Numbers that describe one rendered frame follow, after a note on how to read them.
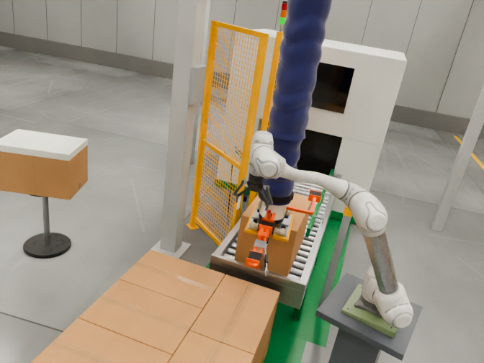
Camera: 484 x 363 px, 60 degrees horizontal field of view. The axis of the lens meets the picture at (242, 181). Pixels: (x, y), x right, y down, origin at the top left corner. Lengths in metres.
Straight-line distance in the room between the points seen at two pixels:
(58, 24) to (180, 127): 10.51
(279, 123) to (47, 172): 1.99
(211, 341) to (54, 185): 1.88
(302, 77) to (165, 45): 10.02
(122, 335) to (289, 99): 1.60
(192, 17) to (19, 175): 1.85
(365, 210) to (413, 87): 9.63
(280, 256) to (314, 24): 1.53
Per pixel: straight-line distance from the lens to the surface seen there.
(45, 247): 4.18
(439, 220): 5.77
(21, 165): 3.71
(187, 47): 3.41
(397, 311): 2.33
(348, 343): 2.73
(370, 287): 2.50
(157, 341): 2.48
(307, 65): 2.36
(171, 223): 3.93
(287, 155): 2.51
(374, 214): 1.95
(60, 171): 3.59
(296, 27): 2.33
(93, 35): 13.22
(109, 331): 2.54
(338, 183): 2.09
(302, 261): 3.31
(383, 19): 11.27
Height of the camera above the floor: 2.31
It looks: 24 degrees down
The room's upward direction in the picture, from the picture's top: 9 degrees clockwise
